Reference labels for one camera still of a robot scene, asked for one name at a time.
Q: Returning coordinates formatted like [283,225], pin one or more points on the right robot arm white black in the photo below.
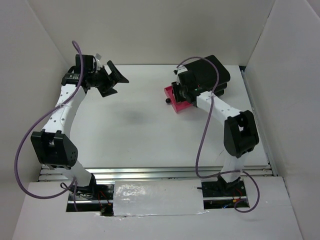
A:
[240,137]

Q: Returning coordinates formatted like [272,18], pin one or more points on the aluminium right rail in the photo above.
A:
[259,126]

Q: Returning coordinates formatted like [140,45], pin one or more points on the black drawer organizer case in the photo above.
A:
[205,75]

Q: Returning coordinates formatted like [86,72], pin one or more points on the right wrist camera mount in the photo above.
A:
[178,75]

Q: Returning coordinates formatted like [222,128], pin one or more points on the aluminium rail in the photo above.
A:
[259,126]
[151,173]

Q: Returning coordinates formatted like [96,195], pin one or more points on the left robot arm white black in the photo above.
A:
[53,146]

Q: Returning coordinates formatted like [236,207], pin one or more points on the aluminium front rail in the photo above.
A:
[151,173]

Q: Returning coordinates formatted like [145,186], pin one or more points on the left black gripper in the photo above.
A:
[109,83]

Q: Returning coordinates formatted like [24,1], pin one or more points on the white foil-taped board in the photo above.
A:
[157,198]

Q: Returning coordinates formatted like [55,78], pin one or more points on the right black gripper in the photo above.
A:
[176,88]

